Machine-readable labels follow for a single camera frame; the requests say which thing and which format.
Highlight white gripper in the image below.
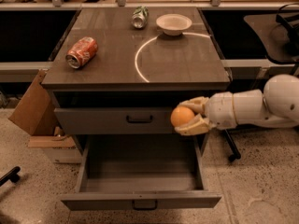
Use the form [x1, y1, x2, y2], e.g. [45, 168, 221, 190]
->
[175, 92, 236, 136]

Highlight orange fruit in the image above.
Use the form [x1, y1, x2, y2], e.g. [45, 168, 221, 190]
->
[170, 106, 195, 127]

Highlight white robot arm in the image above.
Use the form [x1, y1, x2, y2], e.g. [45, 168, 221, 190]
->
[175, 74, 299, 136]

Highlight closed grey upper drawer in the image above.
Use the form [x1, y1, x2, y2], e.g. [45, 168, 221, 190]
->
[54, 107, 173, 134]

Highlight grey drawer cabinet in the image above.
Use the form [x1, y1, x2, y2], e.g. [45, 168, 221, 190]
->
[40, 6, 232, 212]

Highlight open grey lower drawer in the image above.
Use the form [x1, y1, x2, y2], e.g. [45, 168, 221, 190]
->
[61, 134, 221, 211]

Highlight black robot stand base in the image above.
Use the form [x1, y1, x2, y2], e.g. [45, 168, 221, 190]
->
[223, 130, 241, 162]

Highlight white bowl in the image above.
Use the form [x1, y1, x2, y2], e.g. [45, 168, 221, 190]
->
[156, 14, 192, 36]

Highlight green soda can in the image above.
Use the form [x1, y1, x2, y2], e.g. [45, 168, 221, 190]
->
[132, 6, 149, 29]

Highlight red soda can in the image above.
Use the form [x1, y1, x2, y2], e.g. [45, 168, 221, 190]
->
[65, 36, 98, 69]

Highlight brown cardboard box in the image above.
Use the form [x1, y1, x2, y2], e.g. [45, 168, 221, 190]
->
[8, 70, 81, 163]

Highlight black chair caster leg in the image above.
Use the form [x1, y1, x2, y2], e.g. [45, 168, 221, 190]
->
[0, 166, 21, 187]

